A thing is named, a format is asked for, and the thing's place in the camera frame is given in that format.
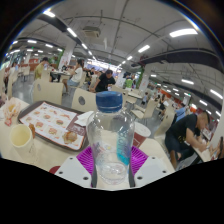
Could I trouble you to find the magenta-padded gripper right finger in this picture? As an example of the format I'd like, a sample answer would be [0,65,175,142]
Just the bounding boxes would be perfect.
[128,145,177,189]

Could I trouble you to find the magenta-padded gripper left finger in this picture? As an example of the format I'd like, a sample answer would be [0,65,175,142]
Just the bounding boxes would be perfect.
[54,145,98,189]

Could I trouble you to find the clear blue-capped water bottle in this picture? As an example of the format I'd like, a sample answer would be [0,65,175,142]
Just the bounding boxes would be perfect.
[85,90,136,186]

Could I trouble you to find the white paper napkin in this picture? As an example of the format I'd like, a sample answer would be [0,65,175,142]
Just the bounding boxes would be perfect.
[73,110,95,128]

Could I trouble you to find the cream plastic cup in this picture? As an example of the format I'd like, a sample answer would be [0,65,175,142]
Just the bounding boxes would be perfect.
[9,123,38,165]

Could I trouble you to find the white neighbouring table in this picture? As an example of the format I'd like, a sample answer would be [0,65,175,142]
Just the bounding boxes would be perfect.
[193,146,214,163]

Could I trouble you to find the dark food tray with liner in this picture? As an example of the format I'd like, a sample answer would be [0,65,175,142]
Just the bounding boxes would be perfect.
[17,100,91,152]

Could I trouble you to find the group of beige chairs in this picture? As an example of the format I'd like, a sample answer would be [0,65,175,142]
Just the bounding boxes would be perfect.
[6,64,174,134]

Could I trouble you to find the beige chair with round hole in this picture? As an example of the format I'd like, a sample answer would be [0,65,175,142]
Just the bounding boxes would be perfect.
[70,87,98,114]
[32,79,64,106]

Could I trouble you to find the paper bag of fries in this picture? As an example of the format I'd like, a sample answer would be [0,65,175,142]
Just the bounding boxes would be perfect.
[0,97,22,127]

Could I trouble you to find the ceiling air conditioner unit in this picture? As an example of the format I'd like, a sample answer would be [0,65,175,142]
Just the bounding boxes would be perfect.
[82,26,102,38]

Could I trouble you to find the ceiling strip lights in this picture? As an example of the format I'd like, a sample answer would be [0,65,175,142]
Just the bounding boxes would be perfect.
[9,8,224,116]

